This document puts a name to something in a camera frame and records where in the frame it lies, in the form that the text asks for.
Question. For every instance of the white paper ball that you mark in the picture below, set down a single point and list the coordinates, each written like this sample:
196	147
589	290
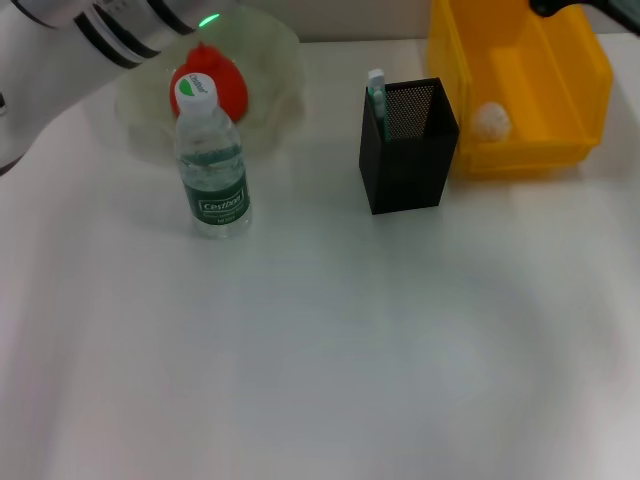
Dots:
492	121

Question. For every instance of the clear green-label water bottle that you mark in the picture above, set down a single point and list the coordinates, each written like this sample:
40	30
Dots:
215	175

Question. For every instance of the green pen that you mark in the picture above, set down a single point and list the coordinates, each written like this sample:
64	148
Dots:
378	100

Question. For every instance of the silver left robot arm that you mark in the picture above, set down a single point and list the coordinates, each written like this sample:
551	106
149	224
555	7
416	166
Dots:
50	60

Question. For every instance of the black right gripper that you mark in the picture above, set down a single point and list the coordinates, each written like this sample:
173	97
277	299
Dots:
555	6

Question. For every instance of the black mesh pen holder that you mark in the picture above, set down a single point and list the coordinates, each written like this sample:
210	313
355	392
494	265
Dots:
405	175

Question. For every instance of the green glass fruit bowl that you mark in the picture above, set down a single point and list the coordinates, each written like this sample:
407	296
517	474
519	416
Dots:
275	75

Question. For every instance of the yellow plastic bin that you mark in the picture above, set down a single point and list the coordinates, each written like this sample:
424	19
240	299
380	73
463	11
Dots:
525	75

